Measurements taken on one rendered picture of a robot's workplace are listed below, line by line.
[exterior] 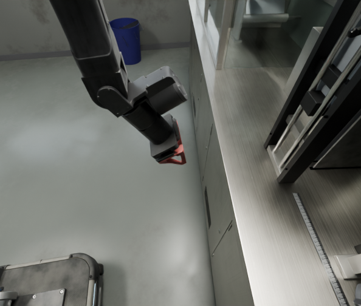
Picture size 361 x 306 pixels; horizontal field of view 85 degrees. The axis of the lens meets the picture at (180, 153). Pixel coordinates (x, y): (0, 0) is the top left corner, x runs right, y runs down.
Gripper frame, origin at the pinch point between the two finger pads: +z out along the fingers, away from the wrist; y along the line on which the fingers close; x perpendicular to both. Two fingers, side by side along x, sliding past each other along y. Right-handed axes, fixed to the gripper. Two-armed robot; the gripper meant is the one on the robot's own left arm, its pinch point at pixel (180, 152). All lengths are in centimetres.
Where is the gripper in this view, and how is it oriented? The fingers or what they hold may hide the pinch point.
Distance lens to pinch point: 51.6
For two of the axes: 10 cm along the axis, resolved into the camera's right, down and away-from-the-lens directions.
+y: -1.6, -7.7, 6.1
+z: 4.9, 4.8, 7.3
